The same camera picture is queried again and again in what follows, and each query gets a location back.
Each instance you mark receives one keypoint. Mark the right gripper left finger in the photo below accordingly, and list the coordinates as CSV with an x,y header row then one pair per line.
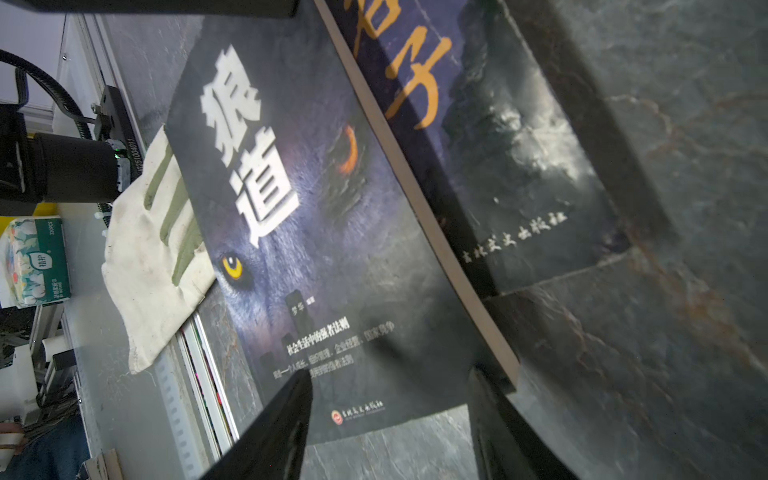
x,y
273,446

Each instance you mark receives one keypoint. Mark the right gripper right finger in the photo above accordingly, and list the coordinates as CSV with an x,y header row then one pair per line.
x,y
505,446

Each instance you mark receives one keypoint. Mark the dark book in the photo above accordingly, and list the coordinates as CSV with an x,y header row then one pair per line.
x,y
320,258

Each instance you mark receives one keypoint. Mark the purple portrait cover book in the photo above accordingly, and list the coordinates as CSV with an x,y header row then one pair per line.
x,y
490,146

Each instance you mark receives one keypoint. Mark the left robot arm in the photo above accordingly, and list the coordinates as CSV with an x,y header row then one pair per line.
x,y
93,167

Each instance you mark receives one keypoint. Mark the white green work glove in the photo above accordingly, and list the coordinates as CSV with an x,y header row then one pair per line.
x,y
156,267

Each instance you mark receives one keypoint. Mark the green tissue pack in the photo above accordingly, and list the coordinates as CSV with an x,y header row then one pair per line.
x,y
34,269

